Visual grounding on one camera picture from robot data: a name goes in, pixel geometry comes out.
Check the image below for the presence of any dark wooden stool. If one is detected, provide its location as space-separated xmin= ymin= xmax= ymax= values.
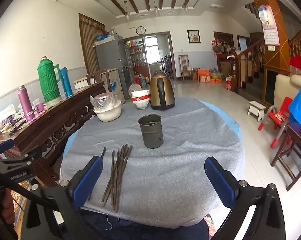
xmin=270 ymin=122 xmax=301 ymax=192

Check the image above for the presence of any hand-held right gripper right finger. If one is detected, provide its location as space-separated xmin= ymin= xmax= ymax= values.
xmin=204 ymin=156 xmax=289 ymax=240

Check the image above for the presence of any hanging clear plastic bag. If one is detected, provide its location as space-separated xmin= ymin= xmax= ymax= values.
xmin=258 ymin=6 xmax=269 ymax=23

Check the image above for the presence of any red child chair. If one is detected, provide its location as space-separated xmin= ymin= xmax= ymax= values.
xmin=258 ymin=96 xmax=294 ymax=148

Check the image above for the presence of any green thermos jug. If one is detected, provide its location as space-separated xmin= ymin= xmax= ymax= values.
xmin=37 ymin=56 xmax=61 ymax=102

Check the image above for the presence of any white step stool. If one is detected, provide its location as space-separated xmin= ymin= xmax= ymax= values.
xmin=247 ymin=100 xmax=266 ymax=121

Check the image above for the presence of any bronze electric kettle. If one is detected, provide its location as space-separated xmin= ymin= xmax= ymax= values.
xmin=150 ymin=70 xmax=176 ymax=111

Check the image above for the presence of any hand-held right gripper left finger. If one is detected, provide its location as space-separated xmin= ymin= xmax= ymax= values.
xmin=24 ymin=156 xmax=104 ymax=240

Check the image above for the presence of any person's left forearm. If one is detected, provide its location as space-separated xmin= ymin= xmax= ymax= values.
xmin=1 ymin=187 xmax=17 ymax=233

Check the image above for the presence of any brown wooden chair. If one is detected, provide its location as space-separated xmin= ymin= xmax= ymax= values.
xmin=178 ymin=54 xmax=194 ymax=82

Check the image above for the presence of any dark carved wooden sideboard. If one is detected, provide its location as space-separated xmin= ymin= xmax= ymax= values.
xmin=0 ymin=81 xmax=106 ymax=188

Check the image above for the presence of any grey tablecloth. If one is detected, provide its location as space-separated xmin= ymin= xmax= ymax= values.
xmin=59 ymin=97 xmax=246 ymax=229

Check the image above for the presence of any brown door curtain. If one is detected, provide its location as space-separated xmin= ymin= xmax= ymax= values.
xmin=79 ymin=13 xmax=106 ymax=74

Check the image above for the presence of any blue thermos jug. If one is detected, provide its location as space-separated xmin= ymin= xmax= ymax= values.
xmin=60 ymin=67 xmax=73 ymax=98

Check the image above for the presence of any dark wooden chair back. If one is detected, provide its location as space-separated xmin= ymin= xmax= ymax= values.
xmin=87 ymin=69 xmax=113 ymax=93

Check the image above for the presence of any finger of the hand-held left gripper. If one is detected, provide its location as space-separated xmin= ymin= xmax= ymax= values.
xmin=0 ymin=139 xmax=15 ymax=157

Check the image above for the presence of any grey refrigerator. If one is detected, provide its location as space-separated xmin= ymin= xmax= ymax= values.
xmin=94 ymin=34 xmax=133 ymax=99

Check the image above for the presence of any bunch of dark chopsticks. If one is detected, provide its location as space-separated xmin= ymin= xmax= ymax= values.
xmin=88 ymin=144 xmax=133 ymax=212

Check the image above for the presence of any wooden stair railing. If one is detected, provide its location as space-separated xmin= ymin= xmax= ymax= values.
xmin=230 ymin=27 xmax=301 ymax=90

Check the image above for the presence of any cream sofa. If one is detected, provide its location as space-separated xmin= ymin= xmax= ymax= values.
xmin=274 ymin=74 xmax=301 ymax=110

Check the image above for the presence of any pink wall calendar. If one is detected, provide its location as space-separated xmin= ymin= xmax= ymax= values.
xmin=262 ymin=5 xmax=281 ymax=46

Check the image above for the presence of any purple vacuum flask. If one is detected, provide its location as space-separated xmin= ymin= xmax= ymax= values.
xmin=18 ymin=85 xmax=36 ymax=123

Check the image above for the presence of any shelf of bottles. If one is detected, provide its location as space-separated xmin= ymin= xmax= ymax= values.
xmin=126 ymin=39 xmax=147 ymax=74

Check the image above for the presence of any white ceramic pot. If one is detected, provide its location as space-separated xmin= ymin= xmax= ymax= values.
xmin=94 ymin=100 xmax=122 ymax=122

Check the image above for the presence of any framed wall picture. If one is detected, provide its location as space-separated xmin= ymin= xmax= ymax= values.
xmin=187 ymin=30 xmax=201 ymax=44

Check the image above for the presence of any dark metal chopstick holder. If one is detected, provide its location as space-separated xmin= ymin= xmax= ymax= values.
xmin=138 ymin=114 xmax=164 ymax=149

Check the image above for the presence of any small white fan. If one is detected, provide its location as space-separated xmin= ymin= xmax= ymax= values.
xmin=129 ymin=84 xmax=142 ymax=98

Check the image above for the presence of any blue table cover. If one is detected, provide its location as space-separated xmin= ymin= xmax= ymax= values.
xmin=61 ymin=100 xmax=241 ymax=160

